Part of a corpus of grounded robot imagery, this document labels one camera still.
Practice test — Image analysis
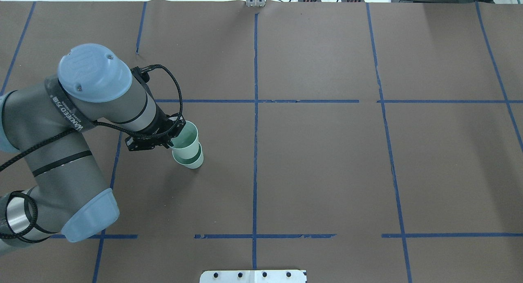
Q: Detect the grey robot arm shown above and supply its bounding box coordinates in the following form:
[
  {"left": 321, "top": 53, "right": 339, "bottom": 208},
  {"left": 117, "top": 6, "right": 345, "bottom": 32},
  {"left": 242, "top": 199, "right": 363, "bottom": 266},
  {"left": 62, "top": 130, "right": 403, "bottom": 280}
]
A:
[{"left": 1, "top": 44, "right": 185, "bottom": 255}]

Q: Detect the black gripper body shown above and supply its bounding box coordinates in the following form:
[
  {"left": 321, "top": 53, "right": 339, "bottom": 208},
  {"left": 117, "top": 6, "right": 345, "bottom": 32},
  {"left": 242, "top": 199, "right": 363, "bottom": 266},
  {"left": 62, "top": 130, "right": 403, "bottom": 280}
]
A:
[{"left": 125, "top": 111, "right": 186, "bottom": 151}]

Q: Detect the green cup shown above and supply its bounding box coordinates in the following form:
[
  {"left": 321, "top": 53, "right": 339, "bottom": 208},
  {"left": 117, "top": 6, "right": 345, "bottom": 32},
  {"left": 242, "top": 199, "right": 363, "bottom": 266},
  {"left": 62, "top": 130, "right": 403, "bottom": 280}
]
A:
[
  {"left": 172, "top": 144, "right": 204, "bottom": 169},
  {"left": 170, "top": 121, "right": 199, "bottom": 159}
]

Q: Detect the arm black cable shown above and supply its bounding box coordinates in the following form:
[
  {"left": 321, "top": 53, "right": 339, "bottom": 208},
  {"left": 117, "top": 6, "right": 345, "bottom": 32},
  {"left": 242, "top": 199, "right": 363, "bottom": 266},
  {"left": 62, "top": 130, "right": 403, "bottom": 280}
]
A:
[{"left": 0, "top": 64, "right": 184, "bottom": 240}]

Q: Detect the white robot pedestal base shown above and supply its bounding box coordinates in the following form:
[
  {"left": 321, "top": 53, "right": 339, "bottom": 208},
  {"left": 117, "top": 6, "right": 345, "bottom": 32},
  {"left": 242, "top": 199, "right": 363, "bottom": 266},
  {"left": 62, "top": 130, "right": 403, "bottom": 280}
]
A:
[{"left": 199, "top": 270, "right": 308, "bottom": 283}]

